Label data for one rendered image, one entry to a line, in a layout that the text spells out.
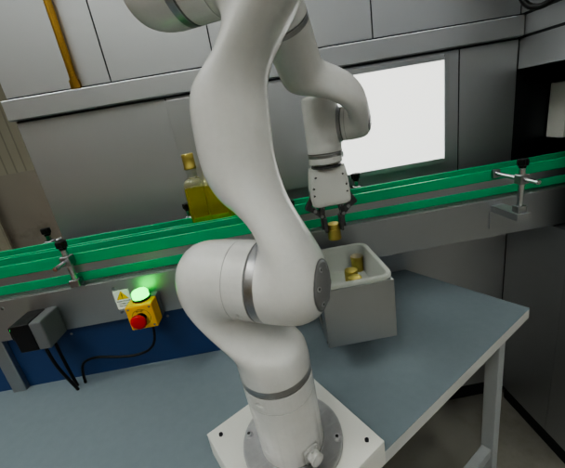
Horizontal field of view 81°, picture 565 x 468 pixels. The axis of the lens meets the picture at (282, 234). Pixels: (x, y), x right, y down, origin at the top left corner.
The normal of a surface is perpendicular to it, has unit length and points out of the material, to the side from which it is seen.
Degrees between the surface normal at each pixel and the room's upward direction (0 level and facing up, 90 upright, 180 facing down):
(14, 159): 90
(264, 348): 36
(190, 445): 0
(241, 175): 81
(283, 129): 90
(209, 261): 40
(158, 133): 90
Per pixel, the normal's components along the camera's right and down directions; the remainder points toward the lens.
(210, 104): -0.31, 0.30
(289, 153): 0.08, 0.32
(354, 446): -0.17, -0.90
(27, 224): 0.57, 0.19
